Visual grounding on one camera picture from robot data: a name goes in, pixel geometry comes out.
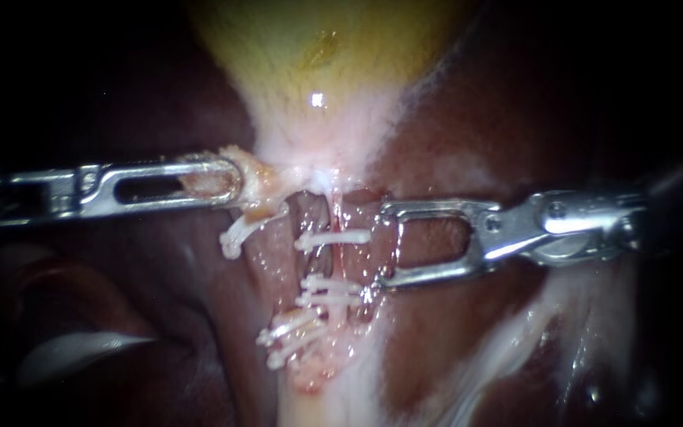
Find right arm instrument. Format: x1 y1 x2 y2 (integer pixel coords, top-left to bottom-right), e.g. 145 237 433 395
483 189 646 266

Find thin tube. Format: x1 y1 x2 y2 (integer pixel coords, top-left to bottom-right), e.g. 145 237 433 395
326 177 349 324

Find left arm instrument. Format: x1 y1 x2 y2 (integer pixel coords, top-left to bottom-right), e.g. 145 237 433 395
0 167 83 231

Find pale fatty tissue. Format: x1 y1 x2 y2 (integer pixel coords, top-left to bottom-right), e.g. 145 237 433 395
274 260 640 427

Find left arm instrument jaw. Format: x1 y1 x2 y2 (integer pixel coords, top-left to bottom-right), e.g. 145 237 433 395
77 155 245 220

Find white clip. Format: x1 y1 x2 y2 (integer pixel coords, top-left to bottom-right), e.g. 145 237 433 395
295 293 365 309
300 273 364 295
255 308 326 349
293 229 373 252
265 327 330 372
219 203 290 261

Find right arm instrument jaw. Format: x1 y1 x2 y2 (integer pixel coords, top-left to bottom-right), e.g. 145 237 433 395
379 199 504 238
374 236 498 290

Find dark red liver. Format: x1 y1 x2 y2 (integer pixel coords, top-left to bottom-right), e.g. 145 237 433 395
0 0 683 427

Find gallbladder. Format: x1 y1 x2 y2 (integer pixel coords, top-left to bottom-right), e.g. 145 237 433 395
186 0 480 221

